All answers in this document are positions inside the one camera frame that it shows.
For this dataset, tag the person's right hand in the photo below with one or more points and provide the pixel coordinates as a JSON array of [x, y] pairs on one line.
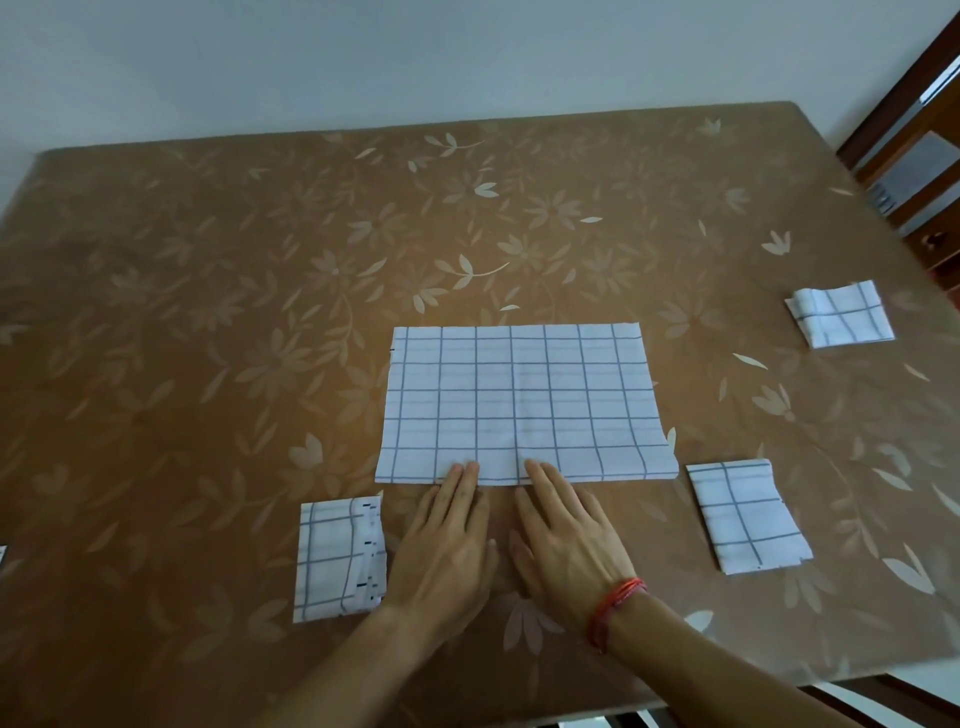
[[577, 555]]

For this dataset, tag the person's left hand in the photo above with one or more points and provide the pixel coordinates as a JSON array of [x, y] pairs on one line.
[[446, 562]]

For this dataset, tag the person's left forearm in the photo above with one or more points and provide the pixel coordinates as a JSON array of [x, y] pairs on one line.
[[352, 682]]

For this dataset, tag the person's right forearm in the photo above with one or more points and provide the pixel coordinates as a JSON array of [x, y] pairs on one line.
[[712, 675]]

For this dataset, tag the wooden table with floral cover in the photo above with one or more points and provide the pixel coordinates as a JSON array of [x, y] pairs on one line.
[[150, 300]]

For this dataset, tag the wooden chair with sticker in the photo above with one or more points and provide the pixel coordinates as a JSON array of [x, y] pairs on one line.
[[937, 120]]

